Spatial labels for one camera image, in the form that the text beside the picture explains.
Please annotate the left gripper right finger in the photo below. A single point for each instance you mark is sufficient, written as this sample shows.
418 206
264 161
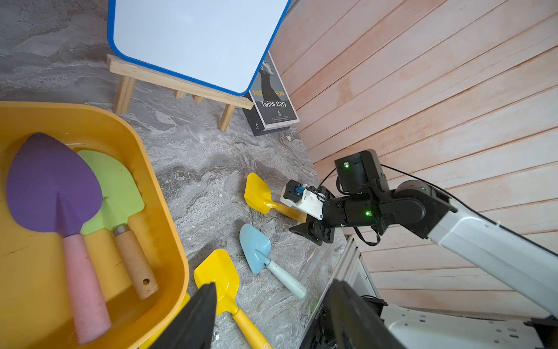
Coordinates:
355 324

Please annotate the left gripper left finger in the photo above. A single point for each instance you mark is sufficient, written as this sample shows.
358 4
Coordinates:
193 326

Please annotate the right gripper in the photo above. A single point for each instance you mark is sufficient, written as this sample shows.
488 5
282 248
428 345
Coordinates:
321 231

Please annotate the light green shovel wooden handle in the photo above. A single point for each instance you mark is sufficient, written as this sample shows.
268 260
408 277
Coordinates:
121 200

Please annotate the yellow storage box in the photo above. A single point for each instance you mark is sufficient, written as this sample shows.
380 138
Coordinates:
63 281

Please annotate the purple shovel pink handle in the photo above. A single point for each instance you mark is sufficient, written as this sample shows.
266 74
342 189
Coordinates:
51 189

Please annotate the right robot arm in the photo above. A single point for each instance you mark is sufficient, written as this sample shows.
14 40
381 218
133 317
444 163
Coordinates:
432 213

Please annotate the light blue shovel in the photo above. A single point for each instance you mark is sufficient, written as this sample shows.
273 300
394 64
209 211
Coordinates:
257 247

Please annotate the black and white book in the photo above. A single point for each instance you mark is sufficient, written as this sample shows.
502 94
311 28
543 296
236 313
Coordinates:
272 111

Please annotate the wooden easel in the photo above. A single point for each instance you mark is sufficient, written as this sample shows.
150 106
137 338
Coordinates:
130 73

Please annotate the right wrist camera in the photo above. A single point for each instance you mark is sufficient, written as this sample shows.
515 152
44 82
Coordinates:
304 198

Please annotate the yellow scoop wooden handle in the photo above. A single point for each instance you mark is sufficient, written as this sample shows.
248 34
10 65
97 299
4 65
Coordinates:
151 340

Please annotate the yellow scoop blue-tipped handle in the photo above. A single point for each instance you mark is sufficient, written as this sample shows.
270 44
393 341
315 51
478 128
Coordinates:
219 269

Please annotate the whiteboard blue frame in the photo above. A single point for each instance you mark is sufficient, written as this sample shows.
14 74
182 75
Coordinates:
218 44

